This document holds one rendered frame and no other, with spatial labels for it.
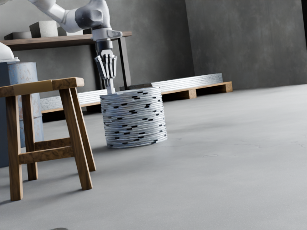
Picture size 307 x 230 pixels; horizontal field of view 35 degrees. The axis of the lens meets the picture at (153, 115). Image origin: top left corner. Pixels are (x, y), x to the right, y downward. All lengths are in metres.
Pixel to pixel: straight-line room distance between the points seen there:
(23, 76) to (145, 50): 3.85
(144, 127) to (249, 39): 4.12
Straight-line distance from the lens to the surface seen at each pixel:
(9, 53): 2.27
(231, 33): 6.41
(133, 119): 2.17
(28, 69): 2.93
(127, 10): 6.54
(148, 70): 6.59
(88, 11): 2.13
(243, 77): 6.31
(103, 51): 2.20
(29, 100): 1.72
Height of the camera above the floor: 0.30
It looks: 4 degrees down
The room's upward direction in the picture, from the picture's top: 8 degrees counter-clockwise
